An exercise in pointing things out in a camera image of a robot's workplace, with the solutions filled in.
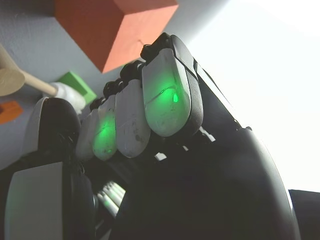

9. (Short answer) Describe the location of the wooden mallet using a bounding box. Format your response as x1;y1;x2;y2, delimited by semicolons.
0;43;87;115

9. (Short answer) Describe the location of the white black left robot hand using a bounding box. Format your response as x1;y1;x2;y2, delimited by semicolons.
3;33;302;240

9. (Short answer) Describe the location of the large orange cube block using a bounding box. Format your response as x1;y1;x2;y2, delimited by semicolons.
54;0;180;74

